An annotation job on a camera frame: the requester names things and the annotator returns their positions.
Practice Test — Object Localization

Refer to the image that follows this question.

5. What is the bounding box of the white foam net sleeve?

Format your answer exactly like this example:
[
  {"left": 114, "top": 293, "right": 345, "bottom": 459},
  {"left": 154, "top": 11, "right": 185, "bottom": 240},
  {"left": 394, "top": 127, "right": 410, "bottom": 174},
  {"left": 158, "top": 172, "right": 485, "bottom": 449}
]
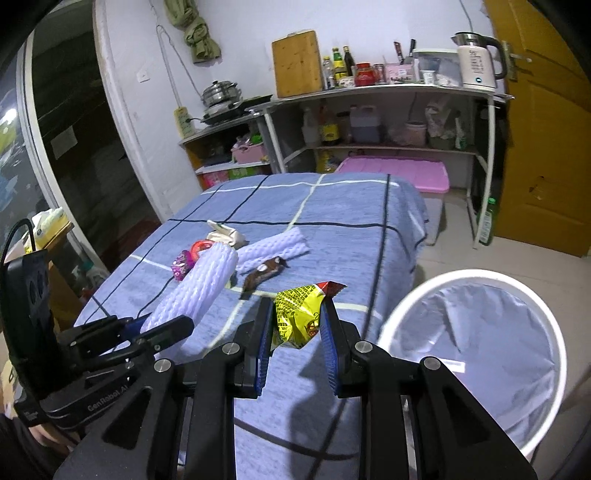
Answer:
[{"left": 140, "top": 242, "right": 238, "bottom": 333}]

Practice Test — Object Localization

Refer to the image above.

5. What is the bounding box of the yellow snack wrapper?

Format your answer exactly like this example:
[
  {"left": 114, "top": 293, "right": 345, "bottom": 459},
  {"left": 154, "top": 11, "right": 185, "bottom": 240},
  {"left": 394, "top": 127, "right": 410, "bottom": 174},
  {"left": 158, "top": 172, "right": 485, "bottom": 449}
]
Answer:
[{"left": 271, "top": 281, "right": 346, "bottom": 349}]

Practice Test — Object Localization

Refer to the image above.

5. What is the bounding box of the cream paper bag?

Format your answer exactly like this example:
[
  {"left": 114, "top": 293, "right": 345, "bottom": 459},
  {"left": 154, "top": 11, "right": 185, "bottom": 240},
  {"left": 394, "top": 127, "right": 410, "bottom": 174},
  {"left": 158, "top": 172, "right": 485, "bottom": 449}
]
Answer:
[{"left": 206, "top": 220, "right": 247, "bottom": 249}]

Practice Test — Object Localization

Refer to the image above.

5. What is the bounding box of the white trash bin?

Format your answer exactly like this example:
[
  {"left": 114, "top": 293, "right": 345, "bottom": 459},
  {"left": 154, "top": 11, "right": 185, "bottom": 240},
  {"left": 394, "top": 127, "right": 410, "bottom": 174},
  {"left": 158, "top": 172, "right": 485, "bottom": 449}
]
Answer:
[{"left": 376, "top": 268, "right": 568, "bottom": 460}]

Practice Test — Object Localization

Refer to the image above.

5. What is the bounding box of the metal kitchen shelf rack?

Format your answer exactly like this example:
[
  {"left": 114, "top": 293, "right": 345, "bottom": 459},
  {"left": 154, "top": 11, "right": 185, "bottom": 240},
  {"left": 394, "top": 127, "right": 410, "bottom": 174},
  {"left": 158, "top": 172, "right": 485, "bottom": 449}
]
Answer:
[{"left": 249, "top": 83, "right": 511, "bottom": 239}]

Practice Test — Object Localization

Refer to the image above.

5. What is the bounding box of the pink purple candy wrapper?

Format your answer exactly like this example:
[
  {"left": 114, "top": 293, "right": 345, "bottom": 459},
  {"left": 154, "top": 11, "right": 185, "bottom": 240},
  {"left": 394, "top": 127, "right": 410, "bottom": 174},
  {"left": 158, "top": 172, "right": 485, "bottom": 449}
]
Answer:
[{"left": 171, "top": 250, "right": 194, "bottom": 281}]

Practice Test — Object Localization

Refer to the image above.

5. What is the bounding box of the brown snack wrapper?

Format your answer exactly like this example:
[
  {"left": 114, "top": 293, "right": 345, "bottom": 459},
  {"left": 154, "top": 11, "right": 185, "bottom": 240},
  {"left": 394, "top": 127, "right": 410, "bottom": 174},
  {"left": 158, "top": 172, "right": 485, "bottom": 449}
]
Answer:
[{"left": 242, "top": 256, "right": 288, "bottom": 293}]

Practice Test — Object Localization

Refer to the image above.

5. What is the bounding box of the blue checked tablecloth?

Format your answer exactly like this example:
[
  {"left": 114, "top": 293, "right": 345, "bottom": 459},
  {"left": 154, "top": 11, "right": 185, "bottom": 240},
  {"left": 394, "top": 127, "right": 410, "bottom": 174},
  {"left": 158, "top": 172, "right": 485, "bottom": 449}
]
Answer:
[{"left": 77, "top": 173, "right": 427, "bottom": 479}]

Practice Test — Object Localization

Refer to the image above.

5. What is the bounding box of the white bin liner bag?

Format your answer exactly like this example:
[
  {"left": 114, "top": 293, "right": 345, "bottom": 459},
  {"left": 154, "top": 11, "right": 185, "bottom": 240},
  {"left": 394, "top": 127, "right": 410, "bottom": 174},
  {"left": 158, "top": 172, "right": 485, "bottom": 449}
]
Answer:
[{"left": 389, "top": 281, "right": 555, "bottom": 448}]

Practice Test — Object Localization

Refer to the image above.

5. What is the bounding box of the green glass bottle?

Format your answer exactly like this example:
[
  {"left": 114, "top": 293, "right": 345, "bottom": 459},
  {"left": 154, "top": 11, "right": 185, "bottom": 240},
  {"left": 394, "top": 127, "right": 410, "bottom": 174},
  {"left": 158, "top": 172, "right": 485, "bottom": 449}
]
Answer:
[{"left": 479, "top": 197, "right": 497, "bottom": 246}]

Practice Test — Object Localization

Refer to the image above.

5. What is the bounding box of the pink small basket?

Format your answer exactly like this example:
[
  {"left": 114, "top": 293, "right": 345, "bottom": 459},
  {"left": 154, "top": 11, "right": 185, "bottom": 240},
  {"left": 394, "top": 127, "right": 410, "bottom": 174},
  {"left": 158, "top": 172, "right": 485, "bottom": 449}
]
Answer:
[{"left": 231, "top": 143, "right": 267, "bottom": 164}]

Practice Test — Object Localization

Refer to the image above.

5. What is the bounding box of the yellow label sauce bottle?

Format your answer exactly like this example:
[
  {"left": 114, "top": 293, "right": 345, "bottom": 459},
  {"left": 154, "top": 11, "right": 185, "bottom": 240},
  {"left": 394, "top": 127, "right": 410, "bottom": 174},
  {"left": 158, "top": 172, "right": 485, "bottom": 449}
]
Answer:
[{"left": 318, "top": 104, "right": 341, "bottom": 145}]

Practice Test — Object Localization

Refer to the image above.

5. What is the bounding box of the purple liquid jug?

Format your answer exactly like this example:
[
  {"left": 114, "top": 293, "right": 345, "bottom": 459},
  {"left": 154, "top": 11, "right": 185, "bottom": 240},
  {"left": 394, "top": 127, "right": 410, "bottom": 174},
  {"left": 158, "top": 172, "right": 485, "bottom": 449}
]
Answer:
[{"left": 349, "top": 105, "right": 382, "bottom": 144}]

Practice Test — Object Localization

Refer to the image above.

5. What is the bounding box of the black induction cooker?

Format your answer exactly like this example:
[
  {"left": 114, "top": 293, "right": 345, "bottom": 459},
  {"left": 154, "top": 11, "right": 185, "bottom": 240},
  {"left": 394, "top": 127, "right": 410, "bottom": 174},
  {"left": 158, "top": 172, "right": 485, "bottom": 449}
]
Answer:
[{"left": 200, "top": 94, "right": 273, "bottom": 126}]

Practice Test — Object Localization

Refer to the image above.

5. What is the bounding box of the steel cooking pot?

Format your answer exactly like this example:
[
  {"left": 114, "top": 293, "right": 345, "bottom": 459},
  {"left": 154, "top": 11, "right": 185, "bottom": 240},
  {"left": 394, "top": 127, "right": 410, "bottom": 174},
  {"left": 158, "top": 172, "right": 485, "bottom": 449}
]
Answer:
[{"left": 201, "top": 80, "right": 242, "bottom": 108}]

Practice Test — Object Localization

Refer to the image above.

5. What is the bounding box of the yellow wooden door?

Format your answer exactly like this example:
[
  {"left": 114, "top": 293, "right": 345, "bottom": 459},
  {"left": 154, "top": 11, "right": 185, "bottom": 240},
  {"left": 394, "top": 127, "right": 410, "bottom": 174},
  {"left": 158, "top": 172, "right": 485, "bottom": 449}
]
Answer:
[{"left": 486, "top": 1, "right": 590, "bottom": 257}]

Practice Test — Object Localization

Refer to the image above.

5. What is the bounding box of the red lidded jar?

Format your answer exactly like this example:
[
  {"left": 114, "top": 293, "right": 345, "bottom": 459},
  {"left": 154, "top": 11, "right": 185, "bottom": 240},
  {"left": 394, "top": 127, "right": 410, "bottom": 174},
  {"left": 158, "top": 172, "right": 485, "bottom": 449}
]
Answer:
[{"left": 355, "top": 62, "right": 377, "bottom": 87}]

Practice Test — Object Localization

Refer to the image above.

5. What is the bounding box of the green label oil bottle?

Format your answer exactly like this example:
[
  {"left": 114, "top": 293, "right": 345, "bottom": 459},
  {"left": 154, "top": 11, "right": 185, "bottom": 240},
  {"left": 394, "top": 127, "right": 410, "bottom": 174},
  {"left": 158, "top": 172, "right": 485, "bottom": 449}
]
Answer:
[{"left": 332, "top": 47, "right": 348, "bottom": 83}]

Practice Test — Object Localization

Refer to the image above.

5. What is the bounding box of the pink knife holder box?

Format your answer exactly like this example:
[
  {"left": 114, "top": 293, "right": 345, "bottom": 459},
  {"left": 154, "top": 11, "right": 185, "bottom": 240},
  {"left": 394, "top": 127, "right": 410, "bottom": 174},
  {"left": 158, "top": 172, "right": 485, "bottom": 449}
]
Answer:
[{"left": 385, "top": 63, "right": 415, "bottom": 84}]

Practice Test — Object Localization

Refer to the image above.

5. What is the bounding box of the wooden cutting board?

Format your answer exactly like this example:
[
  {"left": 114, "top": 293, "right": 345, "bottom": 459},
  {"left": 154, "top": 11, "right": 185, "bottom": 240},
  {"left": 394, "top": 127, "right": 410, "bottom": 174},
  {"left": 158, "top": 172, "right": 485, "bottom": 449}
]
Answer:
[{"left": 271, "top": 30, "right": 324, "bottom": 98}]

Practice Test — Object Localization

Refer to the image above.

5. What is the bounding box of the dark soy sauce bottle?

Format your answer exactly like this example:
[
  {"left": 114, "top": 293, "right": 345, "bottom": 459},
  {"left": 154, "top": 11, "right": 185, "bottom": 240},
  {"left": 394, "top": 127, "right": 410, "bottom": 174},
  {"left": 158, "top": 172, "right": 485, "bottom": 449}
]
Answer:
[{"left": 342, "top": 45, "right": 356, "bottom": 77}]

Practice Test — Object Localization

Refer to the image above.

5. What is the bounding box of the clear storage container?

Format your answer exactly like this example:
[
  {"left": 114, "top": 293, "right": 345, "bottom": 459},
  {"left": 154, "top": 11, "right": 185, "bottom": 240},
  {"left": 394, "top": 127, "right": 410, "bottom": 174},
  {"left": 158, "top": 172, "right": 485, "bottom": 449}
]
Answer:
[{"left": 413, "top": 49, "right": 463, "bottom": 87}]

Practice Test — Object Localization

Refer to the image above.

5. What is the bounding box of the white electric kettle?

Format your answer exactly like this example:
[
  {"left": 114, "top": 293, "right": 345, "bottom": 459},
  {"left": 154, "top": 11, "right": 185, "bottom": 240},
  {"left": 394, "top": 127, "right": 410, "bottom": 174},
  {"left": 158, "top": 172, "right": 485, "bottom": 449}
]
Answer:
[{"left": 452, "top": 32, "right": 508, "bottom": 92}]

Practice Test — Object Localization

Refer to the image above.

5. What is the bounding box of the green hanging cloth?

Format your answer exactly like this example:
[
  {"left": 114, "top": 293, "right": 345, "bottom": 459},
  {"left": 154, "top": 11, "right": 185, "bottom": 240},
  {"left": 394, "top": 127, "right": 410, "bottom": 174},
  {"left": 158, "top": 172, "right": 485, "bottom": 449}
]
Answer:
[{"left": 163, "top": 0, "right": 221, "bottom": 64}]

